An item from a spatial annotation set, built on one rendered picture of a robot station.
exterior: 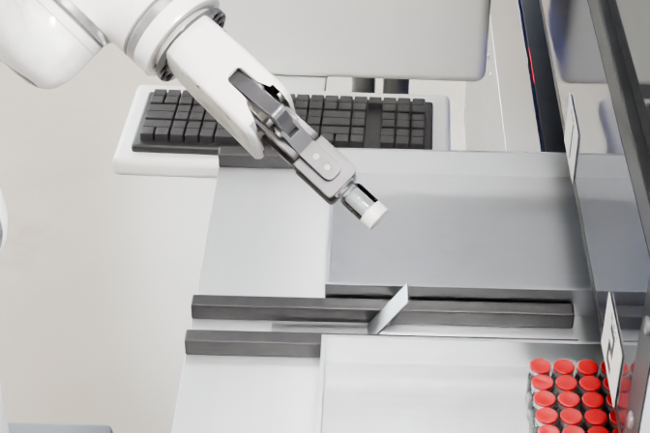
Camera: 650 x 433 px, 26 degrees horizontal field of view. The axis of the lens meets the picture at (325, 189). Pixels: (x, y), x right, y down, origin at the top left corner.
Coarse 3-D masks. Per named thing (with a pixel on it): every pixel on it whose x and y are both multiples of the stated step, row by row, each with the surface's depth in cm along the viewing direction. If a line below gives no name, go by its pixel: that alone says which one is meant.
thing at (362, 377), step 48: (336, 336) 141; (384, 336) 141; (336, 384) 140; (384, 384) 140; (432, 384) 140; (480, 384) 140; (336, 432) 134; (384, 432) 134; (432, 432) 134; (480, 432) 134; (528, 432) 134
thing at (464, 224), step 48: (384, 192) 167; (432, 192) 167; (480, 192) 167; (528, 192) 167; (336, 240) 159; (384, 240) 159; (432, 240) 159; (480, 240) 159; (528, 240) 159; (576, 240) 159; (336, 288) 148; (384, 288) 147; (432, 288) 147; (480, 288) 147; (528, 288) 147; (576, 288) 147
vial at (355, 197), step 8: (352, 184) 111; (360, 184) 111; (344, 192) 110; (352, 192) 110; (360, 192) 110; (368, 192) 110; (344, 200) 110; (352, 200) 110; (360, 200) 110; (368, 200) 110; (376, 200) 110; (352, 208) 110; (360, 208) 110; (368, 208) 110; (376, 208) 110; (384, 208) 110; (360, 216) 110; (368, 216) 110; (376, 216) 110; (384, 216) 111; (368, 224) 110; (376, 224) 111
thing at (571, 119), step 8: (568, 104) 154; (568, 112) 153; (568, 120) 153; (568, 128) 153; (576, 128) 147; (568, 136) 153; (576, 136) 146; (568, 144) 153; (576, 144) 147; (568, 152) 153; (568, 160) 153
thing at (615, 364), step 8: (608, 296) 125; (608, 304) 125; (608, 312) 125; (608, 320) 125; (608, 328) 125; (616, 328) 121; (608, 336) 124; (616, 336) 121; (616, 344) 120; (608, 352) 124; (616, 352) 120; (608, 360) 124; (616, 360) 120; (616, 368) 120; (608, 376) 124; (616, 376) 120; (608, 384) 124; (616, 384) 120
